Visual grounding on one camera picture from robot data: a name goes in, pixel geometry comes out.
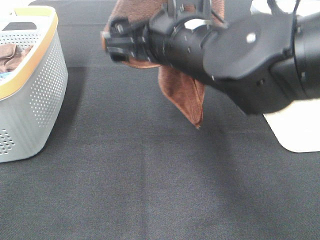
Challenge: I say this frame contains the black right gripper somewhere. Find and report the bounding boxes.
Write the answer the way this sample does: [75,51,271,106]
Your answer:
[100,17,153,62]

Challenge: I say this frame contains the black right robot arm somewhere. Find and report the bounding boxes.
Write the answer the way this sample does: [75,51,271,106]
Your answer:
[101,11,320,115]

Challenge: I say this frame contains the blue towel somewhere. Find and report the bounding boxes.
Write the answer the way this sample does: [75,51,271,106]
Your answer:
[0,72,11,81]

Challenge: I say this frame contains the grey perforated laundry basket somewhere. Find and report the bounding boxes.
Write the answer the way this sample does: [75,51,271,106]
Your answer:
[0,5,68,163]

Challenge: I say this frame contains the black table cloth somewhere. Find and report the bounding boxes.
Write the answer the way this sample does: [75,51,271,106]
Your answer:
[0,0,320,240]

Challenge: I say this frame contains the cream plastic storage bin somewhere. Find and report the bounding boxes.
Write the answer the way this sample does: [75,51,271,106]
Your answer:
[250,0,320,153]

